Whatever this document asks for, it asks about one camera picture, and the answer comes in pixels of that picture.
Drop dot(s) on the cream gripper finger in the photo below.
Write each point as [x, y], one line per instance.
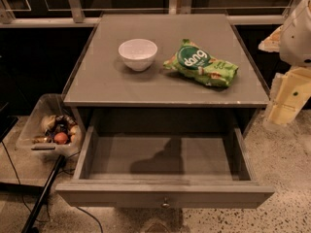
[272, 42]

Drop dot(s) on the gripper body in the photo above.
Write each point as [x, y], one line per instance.
[296, 38]

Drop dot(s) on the grey top drawer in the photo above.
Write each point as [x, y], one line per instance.
[165, 172]

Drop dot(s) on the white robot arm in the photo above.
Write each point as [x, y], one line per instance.
[295, 38]

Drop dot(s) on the grey drawer cabinet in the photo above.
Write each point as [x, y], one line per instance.
[103, 80]

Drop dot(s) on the green dang snack bag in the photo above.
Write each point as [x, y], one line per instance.
[197, 64]

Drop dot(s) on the white ceramic bowl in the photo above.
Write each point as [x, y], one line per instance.
[138, 54]

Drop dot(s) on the assorted items in bin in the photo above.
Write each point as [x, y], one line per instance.
[51, 125]

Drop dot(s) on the red apple in bin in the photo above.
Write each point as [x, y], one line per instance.
[61, 138]

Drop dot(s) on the clear plastic bin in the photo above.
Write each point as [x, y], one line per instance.
[47, 105]

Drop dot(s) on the black stand leg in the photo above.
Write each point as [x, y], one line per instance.
[43, 195]

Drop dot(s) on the metal railing frame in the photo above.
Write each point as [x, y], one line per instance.
[84, 13]

